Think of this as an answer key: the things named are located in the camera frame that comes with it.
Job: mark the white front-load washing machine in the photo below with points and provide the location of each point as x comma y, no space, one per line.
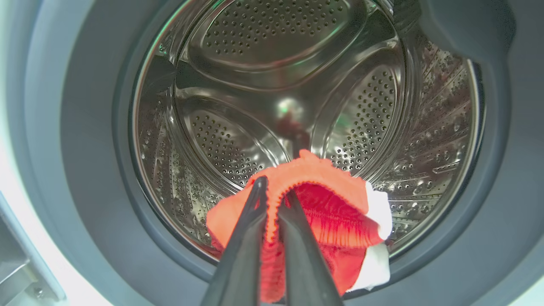
59,267

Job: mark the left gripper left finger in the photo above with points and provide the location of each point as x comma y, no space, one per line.
242,255

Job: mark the orange and white garment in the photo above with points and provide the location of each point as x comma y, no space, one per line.
335,212

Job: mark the grey rubber door gasket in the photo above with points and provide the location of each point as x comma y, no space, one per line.
93,148

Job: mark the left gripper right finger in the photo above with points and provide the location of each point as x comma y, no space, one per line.
301,263

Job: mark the steel washing machine drum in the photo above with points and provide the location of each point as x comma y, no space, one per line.
272,42

